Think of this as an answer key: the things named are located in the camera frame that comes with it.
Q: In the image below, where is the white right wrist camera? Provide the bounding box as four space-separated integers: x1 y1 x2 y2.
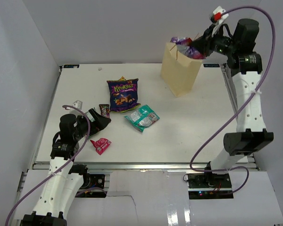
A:
210 6 229 23

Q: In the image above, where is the dark blue Krokant snack bag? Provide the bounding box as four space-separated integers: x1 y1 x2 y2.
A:
107 78 141 113

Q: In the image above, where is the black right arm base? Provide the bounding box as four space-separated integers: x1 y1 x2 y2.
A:
183 173 233 200

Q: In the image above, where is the teal candy bag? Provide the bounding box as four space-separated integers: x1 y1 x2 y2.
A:
124 105 160 133

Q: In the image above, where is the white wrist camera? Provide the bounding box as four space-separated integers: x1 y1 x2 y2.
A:
210 6 229 23
72 100 83 110

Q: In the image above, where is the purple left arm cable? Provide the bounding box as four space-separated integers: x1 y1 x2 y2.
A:
5 105 91 226

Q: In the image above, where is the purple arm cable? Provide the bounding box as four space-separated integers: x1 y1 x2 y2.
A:
5 105 91 226
183 6 275 198

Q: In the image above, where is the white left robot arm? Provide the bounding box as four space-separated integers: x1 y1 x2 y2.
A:
20 109 111 226

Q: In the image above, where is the beige paper bag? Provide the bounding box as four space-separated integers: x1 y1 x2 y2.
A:
161 42 203 97

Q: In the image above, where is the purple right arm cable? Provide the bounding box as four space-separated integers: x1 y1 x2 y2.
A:
183 6 275 198

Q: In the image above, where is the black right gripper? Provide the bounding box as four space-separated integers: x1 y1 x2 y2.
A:
191 24 238 58

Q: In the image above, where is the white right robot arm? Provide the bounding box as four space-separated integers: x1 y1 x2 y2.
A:
192 19 274 188

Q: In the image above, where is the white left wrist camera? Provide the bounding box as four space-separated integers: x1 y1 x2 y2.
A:
72 100 83 110

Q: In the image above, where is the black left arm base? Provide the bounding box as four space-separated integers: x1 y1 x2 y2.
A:
69 164 107 198

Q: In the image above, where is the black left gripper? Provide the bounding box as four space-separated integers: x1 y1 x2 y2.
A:
73 108 111 140

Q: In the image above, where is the pink candy packet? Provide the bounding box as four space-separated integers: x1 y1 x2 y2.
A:
90 138 111 155

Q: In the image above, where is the brown M&M's packet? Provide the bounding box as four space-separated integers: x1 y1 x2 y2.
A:
99 104 110 118

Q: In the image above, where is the white paper sheet front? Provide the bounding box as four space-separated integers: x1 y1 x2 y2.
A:
13 169 283 226

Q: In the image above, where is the purple Fox's berries candy bag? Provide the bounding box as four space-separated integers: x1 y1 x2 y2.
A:
170 37 206 59

